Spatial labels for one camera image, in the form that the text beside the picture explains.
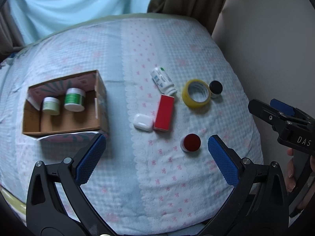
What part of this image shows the black lid small jar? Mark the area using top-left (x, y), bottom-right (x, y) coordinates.
top-left (209, 80), bottom-right (223, 99)

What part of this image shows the yellow tape roll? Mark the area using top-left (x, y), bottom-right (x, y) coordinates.
top-left (182, 79), bottom-right (211, 109)

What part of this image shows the red lid small jar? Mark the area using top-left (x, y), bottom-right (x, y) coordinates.
top-left (181, 133), bottom-right (201, 152)

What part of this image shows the cardboard box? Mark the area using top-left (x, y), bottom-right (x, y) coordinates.
top-left (22, 70), bottom-right (108, 142)

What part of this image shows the small light green jar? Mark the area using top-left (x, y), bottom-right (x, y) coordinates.
top-left (42, 97), bottom-right (60, 116)

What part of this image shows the red rectangular box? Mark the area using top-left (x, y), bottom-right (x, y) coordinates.
top-left (154, 95), bottom-right (175, 131)

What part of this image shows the white jar green label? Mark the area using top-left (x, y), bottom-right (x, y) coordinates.
top-left (64, 88), bottom-right (85, 112)

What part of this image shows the white pill bottle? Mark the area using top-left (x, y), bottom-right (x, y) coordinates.
top-left (150, 67), bottom-right (177, 96)

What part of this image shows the white earbuds case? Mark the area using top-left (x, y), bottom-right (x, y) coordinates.
top-left (132, 113), bottom-right (154, 132)

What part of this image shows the person's right hand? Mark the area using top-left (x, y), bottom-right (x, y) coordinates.
top-left (284, 147), bottom-right (315, 193)

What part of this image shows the patterned blue bed sheet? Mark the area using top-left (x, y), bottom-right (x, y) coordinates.
top-left (1, 14), bottom-right (263, 235)

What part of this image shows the left brown curtain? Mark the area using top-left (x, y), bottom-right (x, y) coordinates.
top-left (1, 4), bottom-right (25, 56)

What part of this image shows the light blue hanging sheet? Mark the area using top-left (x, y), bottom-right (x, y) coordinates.
top-left (8, 0), bottom-right (150, 44)

